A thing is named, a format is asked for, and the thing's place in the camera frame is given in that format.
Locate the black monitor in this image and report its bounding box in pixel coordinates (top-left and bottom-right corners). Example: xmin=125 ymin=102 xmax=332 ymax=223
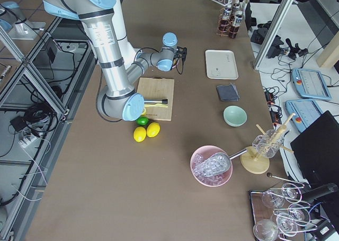
xmin=291 ymin=111 xmax=339 ymax=185

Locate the aluminium frame post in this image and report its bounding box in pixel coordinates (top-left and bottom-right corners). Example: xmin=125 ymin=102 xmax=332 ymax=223
xmin=253 ymin=0 xmax=293 ymax=71

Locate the front tea bottle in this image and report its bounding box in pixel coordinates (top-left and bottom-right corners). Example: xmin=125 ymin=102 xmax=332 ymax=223
xmin=228 ymin=11 xmax=243 ymax=39

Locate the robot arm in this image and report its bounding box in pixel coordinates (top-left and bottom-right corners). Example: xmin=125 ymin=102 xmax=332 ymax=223
xmin=43 ymin=0 xmax=180 ymax=121

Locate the copper wire bottle rack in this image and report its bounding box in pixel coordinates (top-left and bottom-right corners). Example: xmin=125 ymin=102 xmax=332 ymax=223
xmin=217 ymin=11 xmax=243 ymax=39

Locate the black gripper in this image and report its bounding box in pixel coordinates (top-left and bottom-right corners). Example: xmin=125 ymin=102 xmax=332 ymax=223
xmin=172 ymin=47 xmax=187 ymax=66

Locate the blue teach pendant near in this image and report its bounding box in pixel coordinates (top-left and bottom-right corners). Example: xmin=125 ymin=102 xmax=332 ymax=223
xmin=285 ymin=99 xmax=323 ymax=132

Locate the cream rabbit tray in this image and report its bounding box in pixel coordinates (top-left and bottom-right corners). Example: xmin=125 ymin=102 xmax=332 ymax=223
xmin=205 ymin=50 xmax=238 ymax=80

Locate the yellow plastic knife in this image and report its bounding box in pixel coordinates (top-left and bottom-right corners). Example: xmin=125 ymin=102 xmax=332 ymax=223
xmin=144 ymin=103 xmax=168 ymax=108

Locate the upper whole lemon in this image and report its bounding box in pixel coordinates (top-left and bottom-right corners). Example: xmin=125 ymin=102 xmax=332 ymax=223
xmin=146 ymin=122 xmax=160 ymax=138

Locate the grey folded cloth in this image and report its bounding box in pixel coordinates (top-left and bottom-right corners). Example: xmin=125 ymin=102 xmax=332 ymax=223
xmin=216 ymin=83 xmax=240 ymax=101

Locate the wine glass rack tray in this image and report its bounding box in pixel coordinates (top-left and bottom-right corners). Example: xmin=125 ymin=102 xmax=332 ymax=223
xmin=250 ymin=172 xmax=317 ymax=240

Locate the metal ice scoop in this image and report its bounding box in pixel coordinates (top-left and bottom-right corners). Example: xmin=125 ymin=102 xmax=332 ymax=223
xmin=193 ymin=149 xmax=247 ymax=177

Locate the steel muddler black tip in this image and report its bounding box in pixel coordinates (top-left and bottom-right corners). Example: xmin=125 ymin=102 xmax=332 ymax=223
xmin=144 ymin=99 xmax=168 ymax=105

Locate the blue teach pendant far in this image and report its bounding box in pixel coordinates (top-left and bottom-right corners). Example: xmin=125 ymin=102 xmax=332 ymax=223
xmin=291 ymin=68 xmax=332 ymax=100

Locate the green lime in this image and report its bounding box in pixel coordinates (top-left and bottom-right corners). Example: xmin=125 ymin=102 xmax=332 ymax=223
xmin=136 ymin=116 xmax=149 ymax=126

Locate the mint green bowl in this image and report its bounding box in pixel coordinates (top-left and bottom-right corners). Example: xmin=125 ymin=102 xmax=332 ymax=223
xmin=223 ymin=105 xmax=247 ymax=127

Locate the lower whole lemon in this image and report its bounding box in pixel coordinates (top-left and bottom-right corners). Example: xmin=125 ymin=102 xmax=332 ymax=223
xmin=133 ymin=127 xmax=147 ymax=142

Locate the wooden mug tree stand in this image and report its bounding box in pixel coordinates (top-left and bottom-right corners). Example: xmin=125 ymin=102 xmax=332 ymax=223
xmin=240 ymin=113 xmax=296 ymax=174

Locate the blue teach pendant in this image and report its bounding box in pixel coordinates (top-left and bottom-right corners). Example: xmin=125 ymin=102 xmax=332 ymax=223
xmin=291 ymin=68 xmax=332 ymax=100
xmin=285 ymin=99 xmax=323 ymax=132

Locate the bamboo cutting board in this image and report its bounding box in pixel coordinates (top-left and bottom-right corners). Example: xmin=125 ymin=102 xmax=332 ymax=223
xmin=137 ymin=77 xmax=174 ymax=121

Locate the pink ice bowl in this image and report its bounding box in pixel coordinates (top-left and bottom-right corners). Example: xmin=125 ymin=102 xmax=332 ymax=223
xmin=190 ymin=145 xmax=233 ymax=187

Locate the glass mug on stand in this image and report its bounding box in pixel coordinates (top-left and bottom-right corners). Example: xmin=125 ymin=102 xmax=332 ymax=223
xmin=252 ymin=129 xmax=284 ymax=158

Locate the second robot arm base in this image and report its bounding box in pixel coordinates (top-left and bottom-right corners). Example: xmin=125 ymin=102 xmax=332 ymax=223
xmin=1 ymin=1 xmax=46 ymax=40

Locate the whole lemon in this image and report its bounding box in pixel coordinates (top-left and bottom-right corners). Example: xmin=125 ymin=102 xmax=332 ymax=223
xmin=133 ymin=127 xmax=147 ymax=142
xmin=146 ymin=122 xmax=160 ymax=138

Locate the left tea bottle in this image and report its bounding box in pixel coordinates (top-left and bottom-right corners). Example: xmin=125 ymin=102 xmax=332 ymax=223
xmin=231 ymin=0 xmax=240 ymax=15

